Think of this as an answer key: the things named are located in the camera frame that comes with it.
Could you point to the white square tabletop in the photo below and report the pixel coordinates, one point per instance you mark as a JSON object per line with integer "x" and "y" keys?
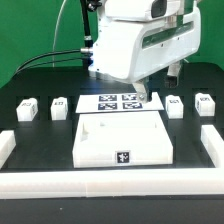
{"x": 121, "y": 139}

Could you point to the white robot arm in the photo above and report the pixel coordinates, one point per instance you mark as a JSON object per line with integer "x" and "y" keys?
{"x": 137, "y": 38}

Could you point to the paper sheet with markers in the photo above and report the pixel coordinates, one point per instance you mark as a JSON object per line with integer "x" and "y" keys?
{"x": 116, "y": 103}

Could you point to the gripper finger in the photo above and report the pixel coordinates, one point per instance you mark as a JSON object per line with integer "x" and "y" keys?
{"x": 142, "y": 90}
{"x": 172, "y": 78}

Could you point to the white U-shaped fence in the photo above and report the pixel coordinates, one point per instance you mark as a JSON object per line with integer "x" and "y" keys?
{"x": 132, "y": 182}

